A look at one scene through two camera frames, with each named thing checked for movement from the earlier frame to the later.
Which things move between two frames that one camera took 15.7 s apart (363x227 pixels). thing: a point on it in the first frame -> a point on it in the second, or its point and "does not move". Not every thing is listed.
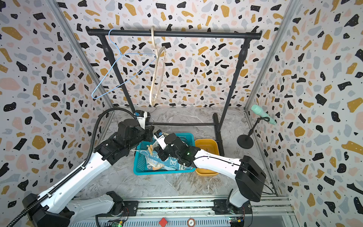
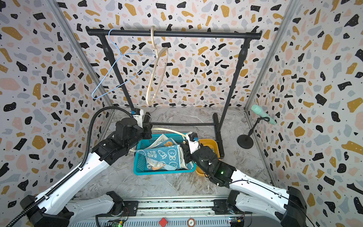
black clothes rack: [219, 120] does not move
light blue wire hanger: [107, 73] does not move
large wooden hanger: [156, 142] -> [172, 131]
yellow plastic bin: [211, 145] does not move
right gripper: [161, 152] -> [190, 156]
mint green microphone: [259, 111] does not move
